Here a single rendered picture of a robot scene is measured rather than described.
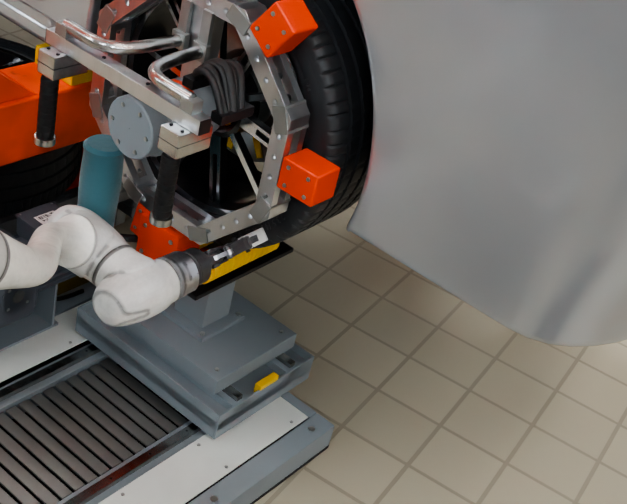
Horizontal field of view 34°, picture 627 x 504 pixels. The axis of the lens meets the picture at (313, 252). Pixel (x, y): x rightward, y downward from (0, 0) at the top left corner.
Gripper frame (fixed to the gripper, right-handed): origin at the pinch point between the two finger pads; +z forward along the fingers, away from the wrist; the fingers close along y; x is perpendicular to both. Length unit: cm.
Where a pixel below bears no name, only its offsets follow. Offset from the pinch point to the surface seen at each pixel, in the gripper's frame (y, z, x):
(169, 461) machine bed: -39, -15, -40
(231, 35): 2.2, 15.7, 42.4
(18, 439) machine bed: -60, -35, -22
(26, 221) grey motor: -52, -15, 23
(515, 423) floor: -12, 77, -78
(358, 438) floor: -30, 36, -60
